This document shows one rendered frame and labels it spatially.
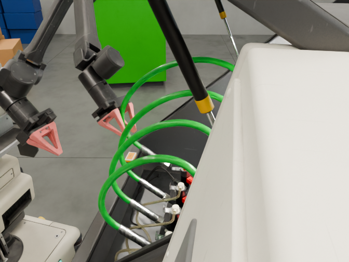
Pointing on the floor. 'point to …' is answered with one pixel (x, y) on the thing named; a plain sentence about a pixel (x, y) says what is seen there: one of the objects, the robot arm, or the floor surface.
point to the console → (274, 162)
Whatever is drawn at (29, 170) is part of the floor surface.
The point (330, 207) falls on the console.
